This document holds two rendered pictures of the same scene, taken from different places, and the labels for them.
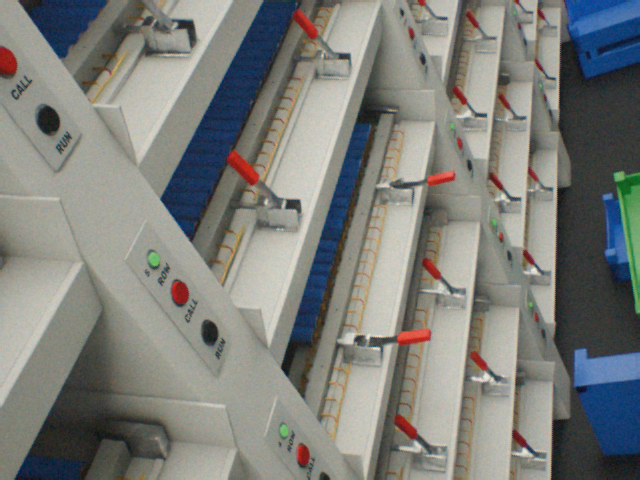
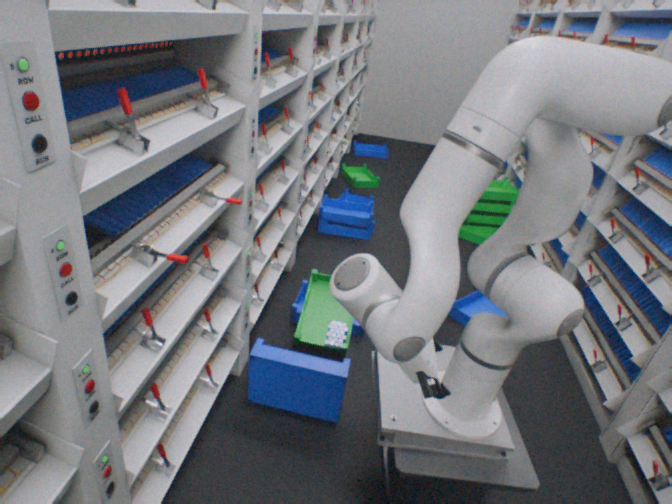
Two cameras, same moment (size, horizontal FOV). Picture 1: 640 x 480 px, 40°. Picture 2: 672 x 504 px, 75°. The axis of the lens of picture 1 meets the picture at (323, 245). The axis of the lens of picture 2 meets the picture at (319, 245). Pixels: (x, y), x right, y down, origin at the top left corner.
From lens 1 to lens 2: 0.22 m
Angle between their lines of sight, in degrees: 21
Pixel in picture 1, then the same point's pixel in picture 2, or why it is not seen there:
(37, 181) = not seen: outside the picture
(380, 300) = (169, 239)
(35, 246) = not seen: outside the picture
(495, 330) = (223, 308)
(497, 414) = (203, 348)
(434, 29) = (264, 149)
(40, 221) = not seen: outside the picture
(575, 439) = (237, 387)
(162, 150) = (73, 25)
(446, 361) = (189, 300)
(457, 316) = (207, 282)
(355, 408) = (121, 281)
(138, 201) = (34, 26)
